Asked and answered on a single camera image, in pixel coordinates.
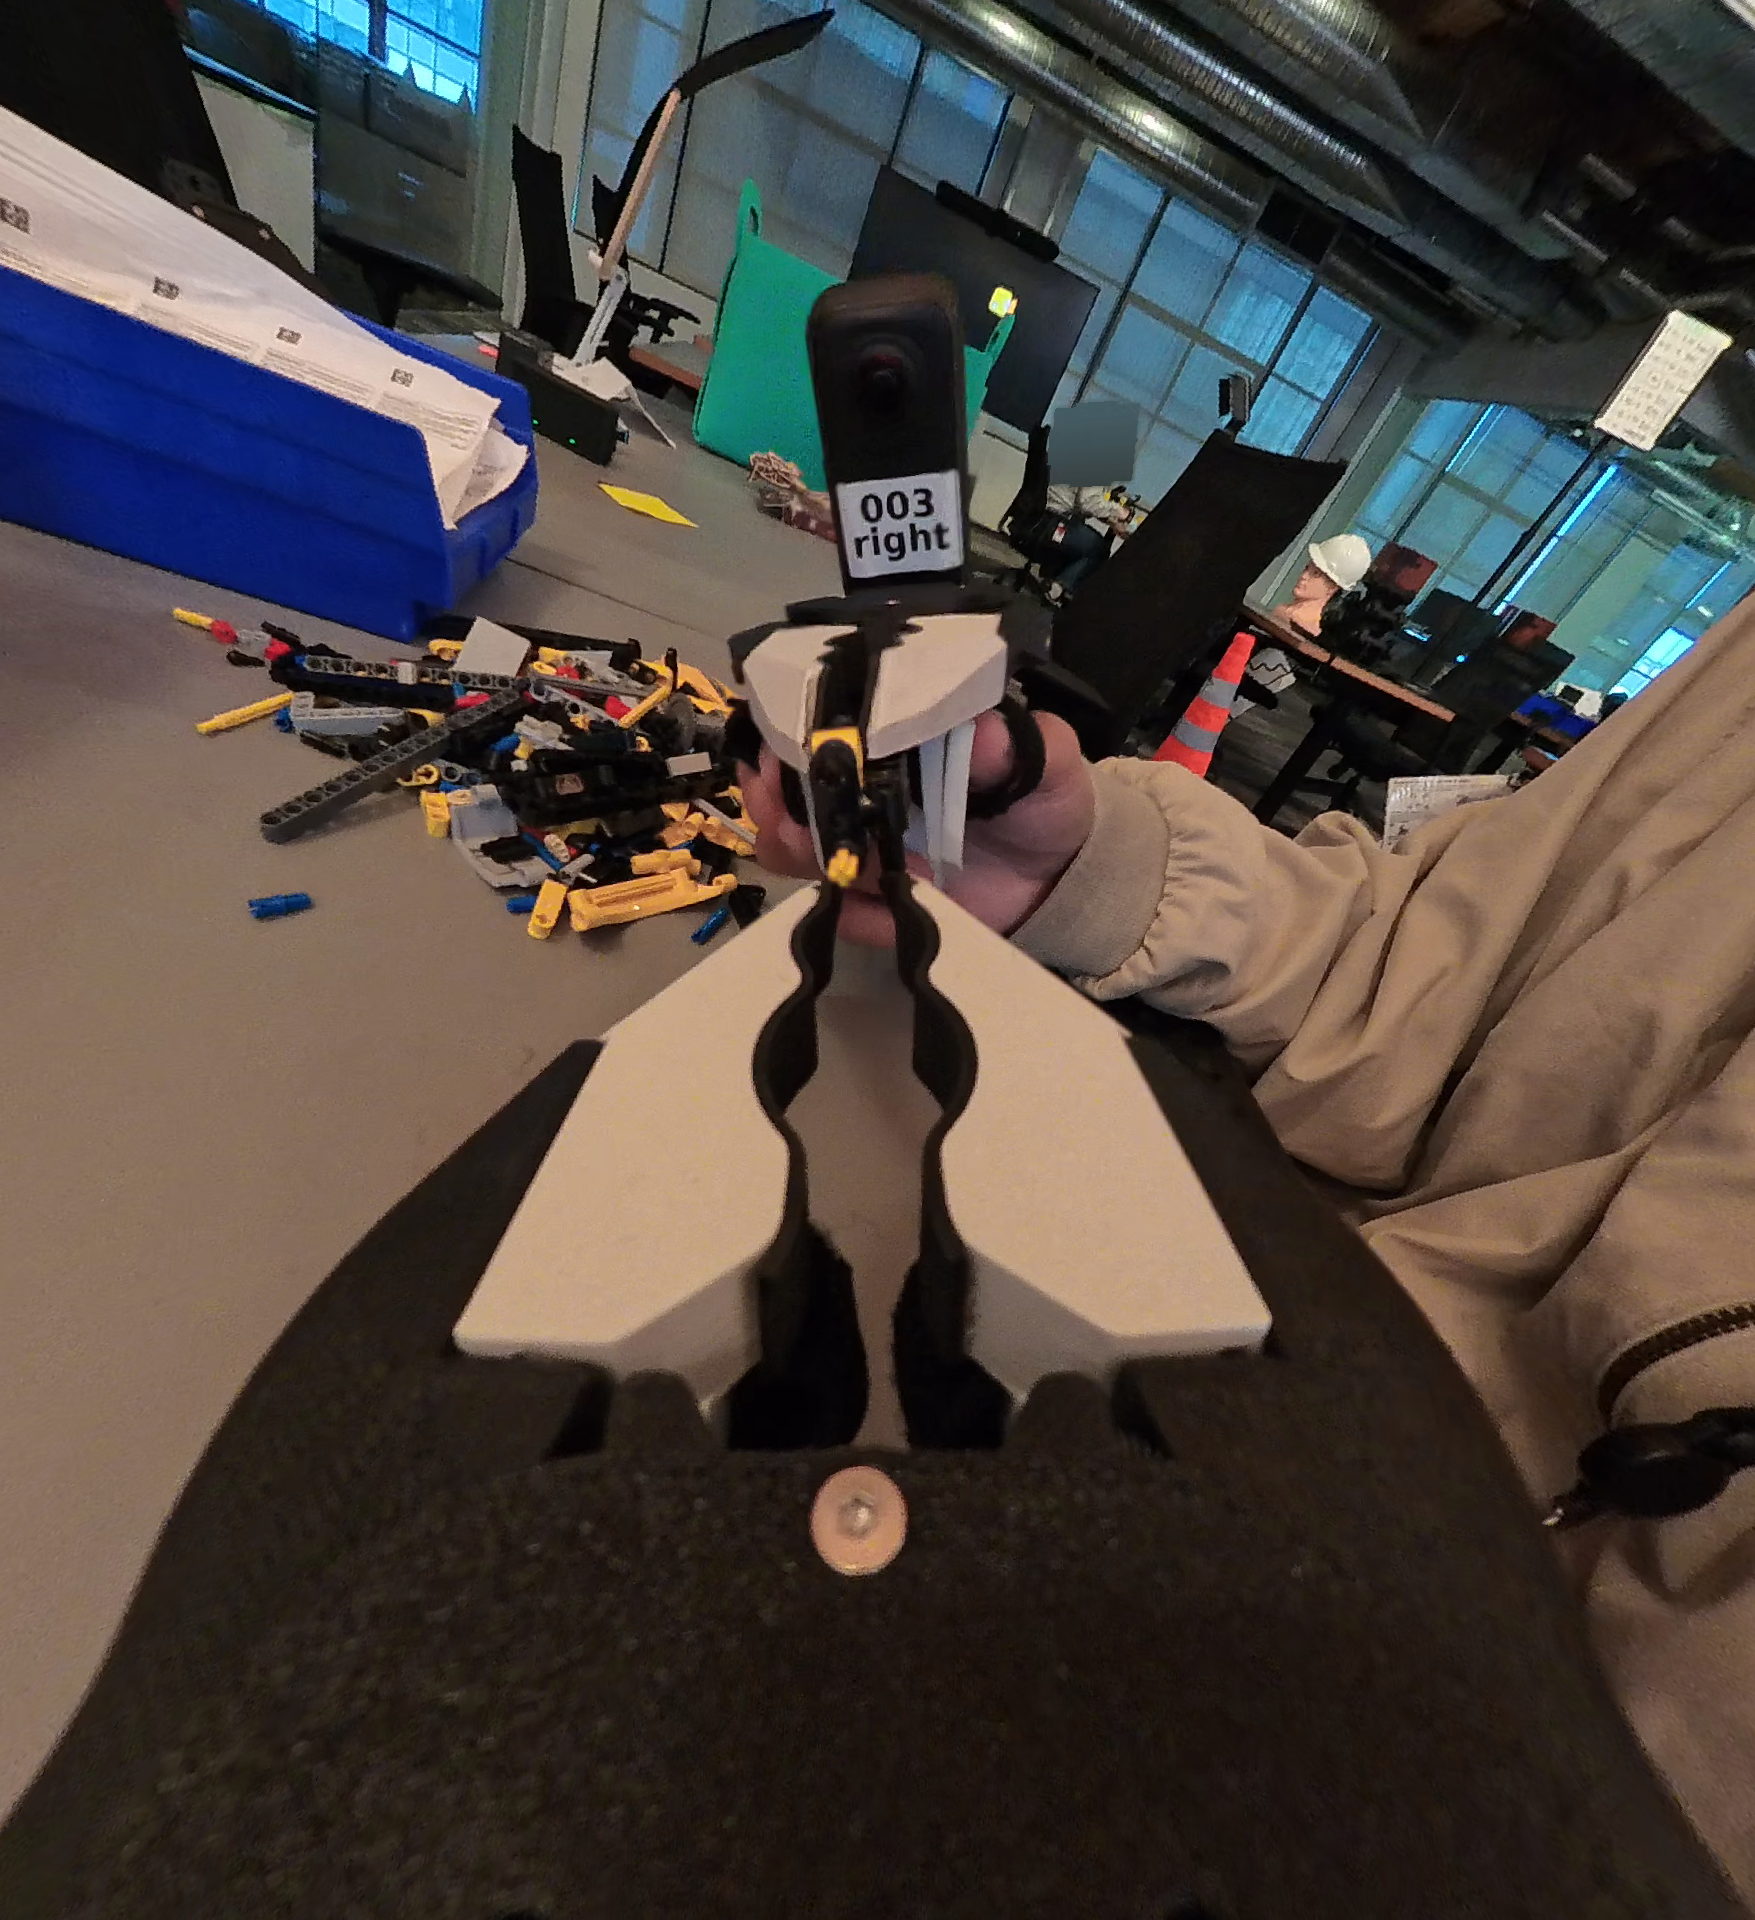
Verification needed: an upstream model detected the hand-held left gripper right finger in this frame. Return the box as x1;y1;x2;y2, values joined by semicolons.
889;881;1276;1450

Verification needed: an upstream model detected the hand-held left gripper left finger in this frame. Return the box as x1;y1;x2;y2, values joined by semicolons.
453;881;873;1450

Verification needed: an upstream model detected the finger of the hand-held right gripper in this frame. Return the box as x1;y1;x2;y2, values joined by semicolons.
866;611;1009;881
728;619;858;841

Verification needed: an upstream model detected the small yellow black connector assembly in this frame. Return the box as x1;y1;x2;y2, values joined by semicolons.
800;614;915;906

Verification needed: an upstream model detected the pile of brick pieces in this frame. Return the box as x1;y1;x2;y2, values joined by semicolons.
172;607;766;946

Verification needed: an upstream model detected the person's right forearm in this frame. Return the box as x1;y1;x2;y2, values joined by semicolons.
1009;755;1448;1202

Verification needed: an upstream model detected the person's right hand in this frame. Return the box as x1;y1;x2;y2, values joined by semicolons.
735;706;1098;948

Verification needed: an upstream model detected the teal green storage box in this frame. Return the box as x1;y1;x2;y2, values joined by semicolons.
693;178;1001;497

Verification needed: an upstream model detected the black monitor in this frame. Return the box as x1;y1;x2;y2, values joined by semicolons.
847;165;1105;436

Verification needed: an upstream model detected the orange traffic cone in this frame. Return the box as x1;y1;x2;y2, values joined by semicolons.
1154;631;1260;774

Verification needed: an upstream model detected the black device with green light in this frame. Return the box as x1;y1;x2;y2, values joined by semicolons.
493;333;624;463

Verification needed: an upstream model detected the wooden stick stand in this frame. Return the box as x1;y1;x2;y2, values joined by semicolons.
561;9;838;407

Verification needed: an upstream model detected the blue bin with papers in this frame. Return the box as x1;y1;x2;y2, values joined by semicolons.
0;59;519;527

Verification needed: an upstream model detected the white sign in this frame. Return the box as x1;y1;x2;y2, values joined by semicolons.
1596;306;1733;449

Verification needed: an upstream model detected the silver ventilation duct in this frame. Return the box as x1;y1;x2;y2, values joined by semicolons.
876;0;1755;228

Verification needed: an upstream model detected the black jacket cord toggle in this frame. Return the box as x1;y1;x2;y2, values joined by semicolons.
1540;1377;1755;1534

